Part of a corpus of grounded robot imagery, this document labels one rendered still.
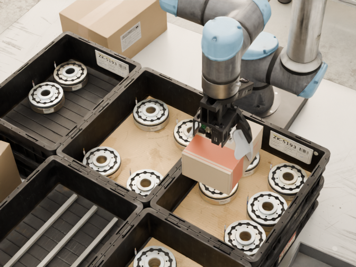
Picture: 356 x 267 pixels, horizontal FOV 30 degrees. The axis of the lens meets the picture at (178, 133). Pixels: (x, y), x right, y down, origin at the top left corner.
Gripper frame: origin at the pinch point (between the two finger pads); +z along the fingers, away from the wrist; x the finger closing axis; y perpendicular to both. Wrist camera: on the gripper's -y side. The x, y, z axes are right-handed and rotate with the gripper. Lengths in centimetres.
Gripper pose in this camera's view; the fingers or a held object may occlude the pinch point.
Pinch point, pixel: (222, 145)
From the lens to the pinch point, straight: 149.1
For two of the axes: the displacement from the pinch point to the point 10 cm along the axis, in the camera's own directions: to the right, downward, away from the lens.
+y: -5.1, 6.5, -5.6
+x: 8.6, 3.7, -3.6
